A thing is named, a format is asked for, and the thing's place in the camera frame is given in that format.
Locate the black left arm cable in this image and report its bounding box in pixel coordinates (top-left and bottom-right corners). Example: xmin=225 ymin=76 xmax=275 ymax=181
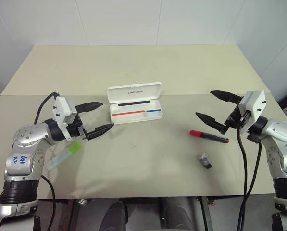
xmin=35 ymin=91 xmax=61 ymax=231

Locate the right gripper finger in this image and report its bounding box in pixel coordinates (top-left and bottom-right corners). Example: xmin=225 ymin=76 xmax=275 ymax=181
xmin=195 ymin=111 xmax=228 ymax=135
xmin=210 ymin=90 xmax=243 ymax=105

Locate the dark rounded shape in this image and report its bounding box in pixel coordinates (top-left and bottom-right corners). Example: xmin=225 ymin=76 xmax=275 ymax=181
xmin=160 ymin=196 xmax=190 ymax=231
xmin=108 ymin=200 xmax=129 ymax=231

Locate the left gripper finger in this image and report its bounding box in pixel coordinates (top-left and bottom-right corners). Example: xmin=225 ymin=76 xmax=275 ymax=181
xmin=85 ymin=123 xmax=115 ymax=141
xmin=75 ymin=102 xmax=104 ymax=114

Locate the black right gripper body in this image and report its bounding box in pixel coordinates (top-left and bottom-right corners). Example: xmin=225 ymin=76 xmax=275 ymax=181
xmin=223 ymin=106 xmax=252 ymax=132

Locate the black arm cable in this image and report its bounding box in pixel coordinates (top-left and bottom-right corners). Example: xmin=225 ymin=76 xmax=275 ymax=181
xmin=236 ymin=120 xmax=252 ymax=231
xmin=35 ymin=91 xmax=61 ymax=231
xmin=244 ymin=141 xmax=263 ymax=202

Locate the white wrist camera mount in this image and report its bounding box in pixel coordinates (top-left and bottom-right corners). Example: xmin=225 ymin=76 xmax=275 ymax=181
xmin=237 ymin=90 xmax=267 ymax=125
xmin=51 ymin=96 xmax=77 ymax=141

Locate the clear tube with green cap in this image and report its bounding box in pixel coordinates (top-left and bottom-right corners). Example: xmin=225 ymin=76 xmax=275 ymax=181
xmin=46 ymin=141 xmax=83 ymax=172

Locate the white open pencil case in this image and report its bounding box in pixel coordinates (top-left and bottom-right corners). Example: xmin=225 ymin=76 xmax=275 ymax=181
xmin=106 ymin=82 xmax=164 ymax=125

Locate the metal table frame bracket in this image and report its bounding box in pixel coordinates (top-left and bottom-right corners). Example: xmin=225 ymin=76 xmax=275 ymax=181
xmin=195 ymin=196 xmax=219 ymax=231

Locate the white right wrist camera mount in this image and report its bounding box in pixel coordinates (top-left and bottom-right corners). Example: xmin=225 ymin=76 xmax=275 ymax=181
xmin=237 ymin=90 xmax=267 ymax=125

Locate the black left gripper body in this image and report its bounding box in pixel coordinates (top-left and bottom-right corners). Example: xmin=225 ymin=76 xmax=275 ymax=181
xmin=66 ymin=114 xmax=89 ymax=141

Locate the red pen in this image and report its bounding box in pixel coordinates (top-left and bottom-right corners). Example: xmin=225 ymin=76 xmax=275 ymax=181
xmin=112 ymin=110 xmax=147 ymax=117

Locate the white handwritten label sticker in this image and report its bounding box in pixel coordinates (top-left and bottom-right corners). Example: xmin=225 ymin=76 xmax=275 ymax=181
xmin=12 ymin=153 xmax=30 ymax=171

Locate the black marker with red cap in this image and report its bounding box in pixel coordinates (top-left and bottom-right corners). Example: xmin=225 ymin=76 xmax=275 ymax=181
xmin=189 ymin=129 xmax=231 ymax=144

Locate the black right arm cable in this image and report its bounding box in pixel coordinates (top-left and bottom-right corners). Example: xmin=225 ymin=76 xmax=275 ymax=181
xmin=236 ymin=120 xmax=252 ymax=231
xmin=244 ymin=141 xmax=263 ymax=202

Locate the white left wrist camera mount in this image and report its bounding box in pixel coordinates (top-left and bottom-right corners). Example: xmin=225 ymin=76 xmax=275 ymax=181
xmin=51 ymin=96 xmax=77 ymax=141

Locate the black pen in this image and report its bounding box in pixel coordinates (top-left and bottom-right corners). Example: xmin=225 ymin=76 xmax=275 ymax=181
xmin=118 ymin=99 xmax=151 ymax=107

